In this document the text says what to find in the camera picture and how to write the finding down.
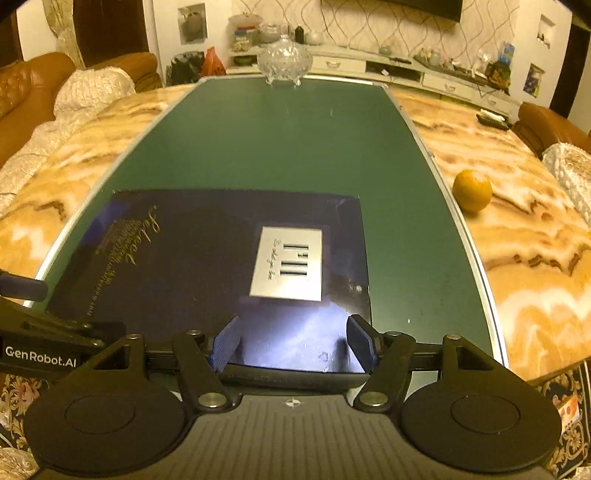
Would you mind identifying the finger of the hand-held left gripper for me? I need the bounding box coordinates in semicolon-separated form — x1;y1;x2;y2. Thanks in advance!
0;270;49;301

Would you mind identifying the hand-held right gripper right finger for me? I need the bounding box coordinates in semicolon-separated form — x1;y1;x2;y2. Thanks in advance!
346;314;502;414

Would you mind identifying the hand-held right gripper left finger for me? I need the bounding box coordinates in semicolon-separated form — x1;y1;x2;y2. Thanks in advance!
82;315;242;414

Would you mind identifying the dark blue box lid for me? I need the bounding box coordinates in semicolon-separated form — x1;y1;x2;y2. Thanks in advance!
46;186;373;376

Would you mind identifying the marble desktop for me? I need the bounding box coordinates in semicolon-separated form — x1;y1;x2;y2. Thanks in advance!
0;82;591;385

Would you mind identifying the orange fruit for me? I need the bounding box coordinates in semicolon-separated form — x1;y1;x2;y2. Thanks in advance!
451;168;494;213

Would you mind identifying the brown leather sofa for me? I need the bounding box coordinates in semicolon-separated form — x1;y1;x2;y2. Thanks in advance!
0;51;163;155

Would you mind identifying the white lace sofa cover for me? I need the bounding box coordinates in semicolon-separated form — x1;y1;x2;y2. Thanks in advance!
0;68;137;209

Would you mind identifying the green board with metal edge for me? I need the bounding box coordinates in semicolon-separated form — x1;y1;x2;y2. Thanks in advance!
22;76;509;398

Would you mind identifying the patterned floral carpet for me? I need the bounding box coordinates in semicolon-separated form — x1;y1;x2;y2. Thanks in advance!
0;357;591;480

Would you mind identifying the gold curtain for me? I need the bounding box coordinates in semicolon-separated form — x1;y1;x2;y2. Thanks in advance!
41;0;86;71

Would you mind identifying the black remote control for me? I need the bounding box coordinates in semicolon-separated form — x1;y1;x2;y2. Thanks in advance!
476;110;511;128

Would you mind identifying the dark wooden door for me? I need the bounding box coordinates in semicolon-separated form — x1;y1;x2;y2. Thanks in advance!
73;0;151;68

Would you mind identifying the black plastic bag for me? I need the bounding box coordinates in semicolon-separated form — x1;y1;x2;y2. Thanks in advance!
165;51;206;88

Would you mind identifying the white television cabinet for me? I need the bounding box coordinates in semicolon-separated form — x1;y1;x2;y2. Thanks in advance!
226;43;520;117

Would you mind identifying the white lace armchair cover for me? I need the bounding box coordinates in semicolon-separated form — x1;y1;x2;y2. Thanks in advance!
540;141;591;223

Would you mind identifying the brown leather armchair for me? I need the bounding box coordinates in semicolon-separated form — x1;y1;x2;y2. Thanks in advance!
516;102;591;160

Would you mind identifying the orange plastic bag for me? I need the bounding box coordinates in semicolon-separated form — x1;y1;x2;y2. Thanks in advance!
200;45;227;77

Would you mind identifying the glass candy jar with lid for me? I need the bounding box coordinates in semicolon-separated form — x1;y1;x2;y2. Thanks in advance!
257;35;313;88

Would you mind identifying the wall niche with vase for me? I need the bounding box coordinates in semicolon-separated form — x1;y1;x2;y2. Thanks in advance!
177;3;208;46

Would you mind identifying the blue wall poster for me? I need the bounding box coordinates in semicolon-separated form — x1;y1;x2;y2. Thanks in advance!
522;63;546;98

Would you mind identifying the wall television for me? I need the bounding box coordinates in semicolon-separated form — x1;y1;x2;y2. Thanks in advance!
320;0;464;23

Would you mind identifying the small wall niche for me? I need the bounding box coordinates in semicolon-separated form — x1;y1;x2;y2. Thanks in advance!
537;14;557;49

